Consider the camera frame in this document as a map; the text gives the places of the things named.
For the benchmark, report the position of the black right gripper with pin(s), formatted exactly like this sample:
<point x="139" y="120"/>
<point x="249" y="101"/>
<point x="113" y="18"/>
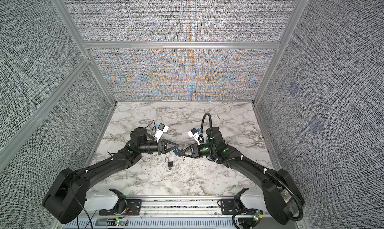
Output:
<point x="195" y="151"/>

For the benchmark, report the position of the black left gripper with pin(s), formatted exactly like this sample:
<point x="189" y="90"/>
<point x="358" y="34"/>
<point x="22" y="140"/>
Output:
<point x="161" y="147"/>

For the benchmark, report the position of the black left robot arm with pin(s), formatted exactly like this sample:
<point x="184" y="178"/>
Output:
<point x="66" y="198"/>

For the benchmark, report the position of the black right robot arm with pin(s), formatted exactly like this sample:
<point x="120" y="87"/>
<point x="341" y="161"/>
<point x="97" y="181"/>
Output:
<point x="283" y="200"/>

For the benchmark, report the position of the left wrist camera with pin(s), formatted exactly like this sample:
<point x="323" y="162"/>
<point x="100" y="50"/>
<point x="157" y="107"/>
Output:
<point x="161" y="129"/>

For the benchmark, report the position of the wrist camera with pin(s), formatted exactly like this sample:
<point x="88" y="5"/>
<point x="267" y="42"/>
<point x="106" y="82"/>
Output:
<point x="197" y="135"/>
<point x="161" y="129"/>

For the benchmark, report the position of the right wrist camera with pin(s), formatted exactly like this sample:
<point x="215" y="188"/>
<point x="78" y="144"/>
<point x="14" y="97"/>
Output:
<point x="197" y="135"/>

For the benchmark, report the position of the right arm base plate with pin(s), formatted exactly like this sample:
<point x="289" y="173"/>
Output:
<point x="229" y="206"/>

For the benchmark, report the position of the aluminium front rail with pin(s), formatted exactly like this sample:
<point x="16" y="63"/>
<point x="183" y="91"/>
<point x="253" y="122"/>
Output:
<point x="190" y="212"/>

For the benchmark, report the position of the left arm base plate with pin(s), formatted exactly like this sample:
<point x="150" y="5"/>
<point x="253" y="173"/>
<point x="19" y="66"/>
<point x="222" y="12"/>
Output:
<point x="130" y="207"/>

